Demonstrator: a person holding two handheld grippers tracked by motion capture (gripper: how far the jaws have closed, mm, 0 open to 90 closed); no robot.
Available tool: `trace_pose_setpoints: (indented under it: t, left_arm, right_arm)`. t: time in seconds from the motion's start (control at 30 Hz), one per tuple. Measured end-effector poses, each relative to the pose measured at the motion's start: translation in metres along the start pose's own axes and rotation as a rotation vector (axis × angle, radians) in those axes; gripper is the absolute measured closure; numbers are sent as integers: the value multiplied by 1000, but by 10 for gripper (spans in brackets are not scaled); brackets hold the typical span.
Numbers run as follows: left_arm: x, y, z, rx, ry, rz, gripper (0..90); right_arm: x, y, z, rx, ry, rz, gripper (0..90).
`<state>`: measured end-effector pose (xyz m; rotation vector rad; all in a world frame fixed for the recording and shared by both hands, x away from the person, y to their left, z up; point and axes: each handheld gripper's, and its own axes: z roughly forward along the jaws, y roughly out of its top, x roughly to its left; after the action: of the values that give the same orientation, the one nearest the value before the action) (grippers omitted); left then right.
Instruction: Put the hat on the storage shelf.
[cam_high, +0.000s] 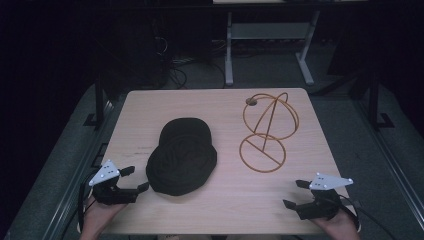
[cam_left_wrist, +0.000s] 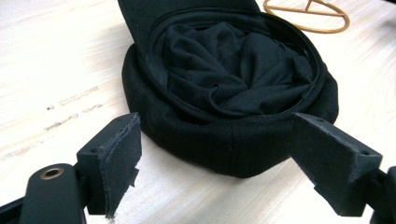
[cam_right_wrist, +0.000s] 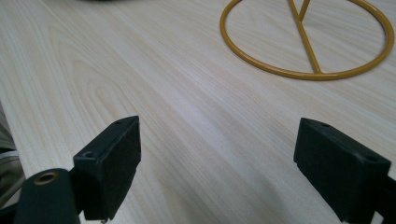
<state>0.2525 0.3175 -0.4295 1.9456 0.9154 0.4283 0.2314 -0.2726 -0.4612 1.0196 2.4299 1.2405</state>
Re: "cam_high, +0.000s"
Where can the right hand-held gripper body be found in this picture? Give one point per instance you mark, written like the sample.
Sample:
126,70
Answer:
321,208

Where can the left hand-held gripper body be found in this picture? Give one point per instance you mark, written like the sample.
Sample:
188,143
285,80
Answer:
110,195

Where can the black hat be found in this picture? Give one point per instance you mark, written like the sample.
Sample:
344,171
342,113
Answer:
181,160

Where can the person's right hand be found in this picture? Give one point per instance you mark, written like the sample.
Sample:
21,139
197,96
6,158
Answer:
341,228

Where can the person's left hand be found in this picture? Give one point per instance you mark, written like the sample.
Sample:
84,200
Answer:
96,220

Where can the black metal stand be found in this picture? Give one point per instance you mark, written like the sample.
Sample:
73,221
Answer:
99,100
374,100

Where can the aluminium rail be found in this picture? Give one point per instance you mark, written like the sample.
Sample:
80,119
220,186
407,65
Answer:
76,180
393,166

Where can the grey metal desk frame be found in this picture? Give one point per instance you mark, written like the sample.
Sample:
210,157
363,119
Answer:
266,30

